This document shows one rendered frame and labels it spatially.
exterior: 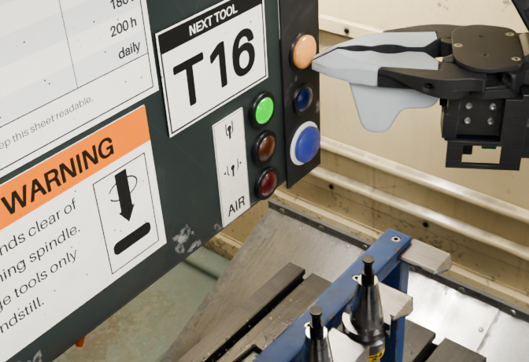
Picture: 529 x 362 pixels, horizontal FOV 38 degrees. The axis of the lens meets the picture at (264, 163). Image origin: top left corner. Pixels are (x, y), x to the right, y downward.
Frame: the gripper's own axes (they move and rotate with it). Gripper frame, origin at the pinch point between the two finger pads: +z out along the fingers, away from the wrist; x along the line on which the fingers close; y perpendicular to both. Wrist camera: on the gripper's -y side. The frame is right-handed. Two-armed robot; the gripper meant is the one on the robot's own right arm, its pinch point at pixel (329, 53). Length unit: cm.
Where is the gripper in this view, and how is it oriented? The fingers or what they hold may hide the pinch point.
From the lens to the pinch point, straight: 56.0
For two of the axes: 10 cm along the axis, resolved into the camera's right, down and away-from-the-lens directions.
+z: -9.9, -0.4, 1.6
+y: 0.5, 8.3, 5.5
